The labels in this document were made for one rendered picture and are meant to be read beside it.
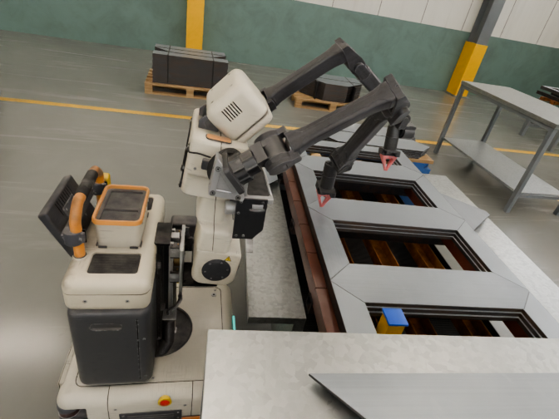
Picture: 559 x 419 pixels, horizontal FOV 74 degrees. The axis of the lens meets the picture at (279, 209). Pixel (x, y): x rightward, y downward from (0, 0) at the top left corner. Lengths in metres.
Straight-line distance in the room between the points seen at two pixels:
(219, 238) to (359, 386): 0.74
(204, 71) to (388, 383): 5.16
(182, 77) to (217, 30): 2.80
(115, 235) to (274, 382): 0.78
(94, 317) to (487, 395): 1.07
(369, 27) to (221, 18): 3.07
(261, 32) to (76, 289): 7.47
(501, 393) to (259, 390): 0.45
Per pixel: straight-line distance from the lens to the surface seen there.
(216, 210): 1.27
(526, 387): 0.91
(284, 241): 1.64
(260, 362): 0.74
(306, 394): 0.72
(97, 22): 8.50
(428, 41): 9.53
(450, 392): 0.81
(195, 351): 1.70
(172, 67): 5.60
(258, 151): 1.00
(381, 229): 1.62
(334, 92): 6.06
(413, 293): 1.32
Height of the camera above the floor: 1.65
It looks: 32 degrees down
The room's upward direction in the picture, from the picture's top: 11 degrees clockwise
